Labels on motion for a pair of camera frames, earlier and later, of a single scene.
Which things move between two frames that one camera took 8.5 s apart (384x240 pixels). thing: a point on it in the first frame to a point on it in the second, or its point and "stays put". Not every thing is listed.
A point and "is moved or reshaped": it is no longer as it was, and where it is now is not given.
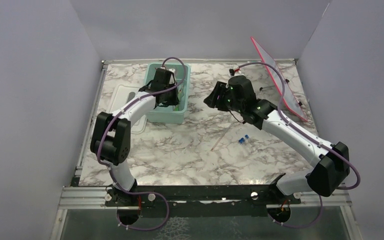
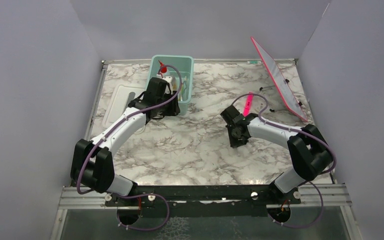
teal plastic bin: [175, 115] is moved or reshaped
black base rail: [201, 201] stays put
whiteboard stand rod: [261, 88] stays put
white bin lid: [120, 94] stays put
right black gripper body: [236, 105] to [234, 139]
